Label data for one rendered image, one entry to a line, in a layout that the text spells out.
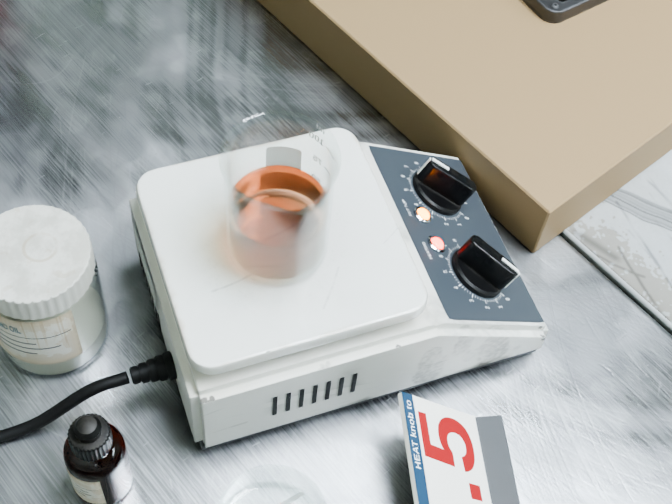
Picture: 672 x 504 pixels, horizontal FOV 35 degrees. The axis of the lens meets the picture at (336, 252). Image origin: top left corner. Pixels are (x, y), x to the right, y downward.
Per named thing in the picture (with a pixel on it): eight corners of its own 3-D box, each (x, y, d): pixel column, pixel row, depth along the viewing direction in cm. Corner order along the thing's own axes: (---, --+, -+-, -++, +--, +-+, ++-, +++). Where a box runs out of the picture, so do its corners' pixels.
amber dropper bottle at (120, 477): (115, 442, 56) (100, 382, 50) (144, 488, 55) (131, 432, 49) (63, 471, 55) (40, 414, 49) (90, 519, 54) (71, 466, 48)
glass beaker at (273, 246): (206, 225, 54) (199, 119, 47) (305, 192, 55) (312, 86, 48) (251, 321, 51) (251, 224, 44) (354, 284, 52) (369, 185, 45)
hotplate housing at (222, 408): (452, 180, 67) (474, 93, 60) (542, 357, 60) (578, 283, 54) (99, 268, 62) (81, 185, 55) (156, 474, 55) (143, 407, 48)
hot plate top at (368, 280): (349, 132, 58) (350, 121, 57) (433, 315, 52) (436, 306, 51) (132, 183, 55) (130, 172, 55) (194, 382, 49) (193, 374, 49)
